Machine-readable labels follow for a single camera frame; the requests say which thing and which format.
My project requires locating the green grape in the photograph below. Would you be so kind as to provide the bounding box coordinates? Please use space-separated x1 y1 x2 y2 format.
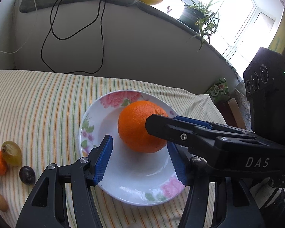
1 141 22 166

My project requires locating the dark cherry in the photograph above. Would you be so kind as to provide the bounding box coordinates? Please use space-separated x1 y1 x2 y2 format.
19 166 36 185

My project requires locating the green snack bag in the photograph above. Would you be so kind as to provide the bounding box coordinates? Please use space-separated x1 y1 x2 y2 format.
205 78 230 104

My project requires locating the white cable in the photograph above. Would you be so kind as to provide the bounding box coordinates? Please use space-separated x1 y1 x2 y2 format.
0 0 53 54

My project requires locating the large orange with stem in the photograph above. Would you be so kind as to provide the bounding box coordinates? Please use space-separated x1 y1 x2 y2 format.
118 100 168 153

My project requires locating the brown date fruit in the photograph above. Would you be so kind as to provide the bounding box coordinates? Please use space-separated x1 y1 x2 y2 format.
0 193 9 212

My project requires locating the striped tablecloth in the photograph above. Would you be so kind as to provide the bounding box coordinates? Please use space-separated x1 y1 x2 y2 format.
0 70 226 227

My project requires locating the white floral plate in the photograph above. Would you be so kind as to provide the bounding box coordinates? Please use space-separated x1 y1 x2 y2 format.
78 89 185 206

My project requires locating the potted spider plant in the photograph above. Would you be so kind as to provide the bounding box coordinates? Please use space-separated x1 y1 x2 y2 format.
179 0 221 50

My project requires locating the black cable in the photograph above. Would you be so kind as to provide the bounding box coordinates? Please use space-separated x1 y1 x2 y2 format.
40 0 107 74

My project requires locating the cardboard box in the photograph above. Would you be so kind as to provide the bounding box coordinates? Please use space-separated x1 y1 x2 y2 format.
216 89 251 130

